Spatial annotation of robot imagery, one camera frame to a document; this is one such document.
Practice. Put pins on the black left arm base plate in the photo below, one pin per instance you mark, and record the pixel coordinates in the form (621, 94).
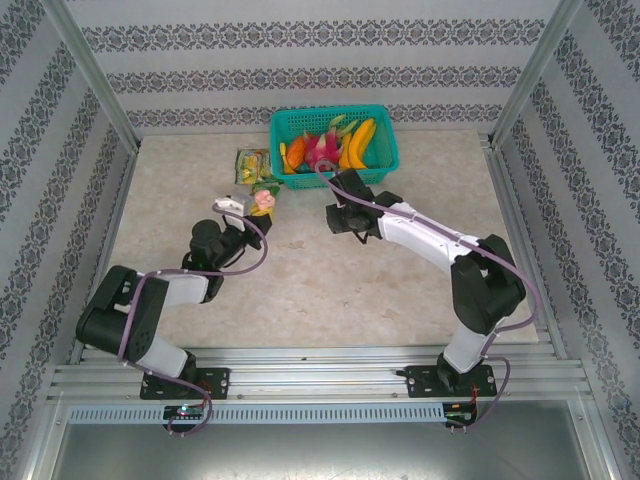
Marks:
(215, 382)

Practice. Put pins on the pink earbud charging case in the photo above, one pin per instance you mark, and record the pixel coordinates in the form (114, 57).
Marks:
(264, 200)

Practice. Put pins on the pink dragon fruit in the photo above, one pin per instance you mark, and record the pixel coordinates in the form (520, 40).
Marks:
(320, 147)

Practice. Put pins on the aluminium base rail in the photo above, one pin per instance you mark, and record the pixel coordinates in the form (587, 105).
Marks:
(310, 380)

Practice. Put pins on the aluminium side rail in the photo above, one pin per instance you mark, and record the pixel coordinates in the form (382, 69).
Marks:
(509, 200)
(120, 200)

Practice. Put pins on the teal plastic mesh basket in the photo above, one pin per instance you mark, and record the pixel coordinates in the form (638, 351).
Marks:
(385, 150)

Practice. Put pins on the left controller board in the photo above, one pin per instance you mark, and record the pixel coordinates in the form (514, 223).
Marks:
(185, 411)

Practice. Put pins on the right controller board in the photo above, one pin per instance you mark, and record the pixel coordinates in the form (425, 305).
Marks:
(457, 415)

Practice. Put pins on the small green snack packet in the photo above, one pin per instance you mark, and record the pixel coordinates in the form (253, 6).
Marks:
(257, 188)

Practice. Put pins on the small yellow fruit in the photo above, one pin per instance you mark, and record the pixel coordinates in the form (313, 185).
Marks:
(283, 155)

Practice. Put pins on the orange mango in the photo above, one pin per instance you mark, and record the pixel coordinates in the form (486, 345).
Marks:
(296, 152)

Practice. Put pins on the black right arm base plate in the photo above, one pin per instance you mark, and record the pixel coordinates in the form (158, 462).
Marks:
(422, 382)

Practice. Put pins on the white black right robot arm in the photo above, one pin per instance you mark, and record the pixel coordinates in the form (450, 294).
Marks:
(425, 235)

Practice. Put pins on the aluminium frame post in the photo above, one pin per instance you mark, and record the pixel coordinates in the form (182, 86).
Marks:
(94, 75)
(532, 75)

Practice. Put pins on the yellow green snack packet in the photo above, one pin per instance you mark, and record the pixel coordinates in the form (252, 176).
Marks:
(252, 167)

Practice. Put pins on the controller board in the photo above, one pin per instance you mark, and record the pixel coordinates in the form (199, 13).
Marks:
(185, 411)
(457, 415)

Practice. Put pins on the yellow banana bunch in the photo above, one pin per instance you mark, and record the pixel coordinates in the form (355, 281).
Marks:
(361, 142)

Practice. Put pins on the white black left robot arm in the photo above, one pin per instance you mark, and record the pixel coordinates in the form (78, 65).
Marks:
(185, 290)

